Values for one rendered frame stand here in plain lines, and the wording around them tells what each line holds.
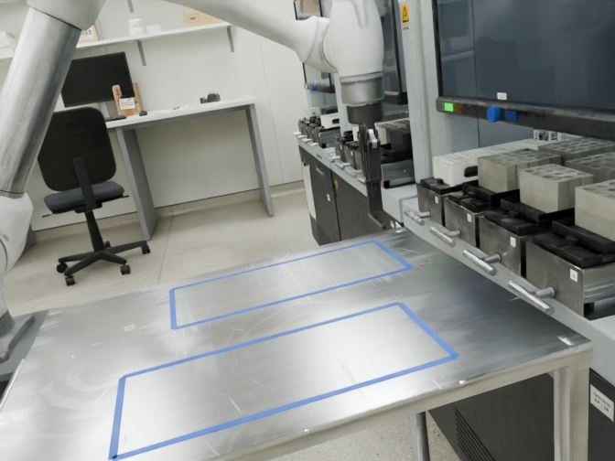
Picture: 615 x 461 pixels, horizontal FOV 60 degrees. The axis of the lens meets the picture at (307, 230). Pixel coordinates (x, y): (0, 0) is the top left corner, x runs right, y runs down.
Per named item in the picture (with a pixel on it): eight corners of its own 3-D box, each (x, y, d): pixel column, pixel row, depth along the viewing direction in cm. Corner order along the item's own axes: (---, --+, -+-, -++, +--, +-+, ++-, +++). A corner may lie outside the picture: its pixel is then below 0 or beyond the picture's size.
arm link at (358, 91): (377, 71, 115) (380, 100, 116) (335, 78, 114) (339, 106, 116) (387, 71, 106) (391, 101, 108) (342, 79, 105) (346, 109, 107)
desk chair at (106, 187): (66, 294, 319) (10, 119, 287) (55, 268, 373) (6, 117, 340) (163, 263, 345) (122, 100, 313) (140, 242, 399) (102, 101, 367)
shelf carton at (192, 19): (186, 27, 399) (182, 10, 396) (188, 30, 420) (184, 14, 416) (224, 22, 403) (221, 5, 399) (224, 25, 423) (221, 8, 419)
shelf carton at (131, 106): (119, 117, 408) (111, 86, 401) (124, 115, 429) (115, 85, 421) (141, 113, 410) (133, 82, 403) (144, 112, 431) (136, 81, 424)
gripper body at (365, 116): (386, 101, 108) (391, 146, 111) (376, 99, 116) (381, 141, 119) (350, 107, 107) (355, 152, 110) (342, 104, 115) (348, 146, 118)
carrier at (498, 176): (517, 195, 101) (516, 164, 99) (508, 197, 101) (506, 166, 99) (487, 183, 112) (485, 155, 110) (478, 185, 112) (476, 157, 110)
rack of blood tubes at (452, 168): (548, 160, 129) (548, 134, 127) (576, 167, 120) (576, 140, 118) (433, 183, 126) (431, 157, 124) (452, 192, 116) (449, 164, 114)
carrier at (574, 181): (581, 213, 87) (581, 177, 85) (569, 215, 87) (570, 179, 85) (540, 197, 98) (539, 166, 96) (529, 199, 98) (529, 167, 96)
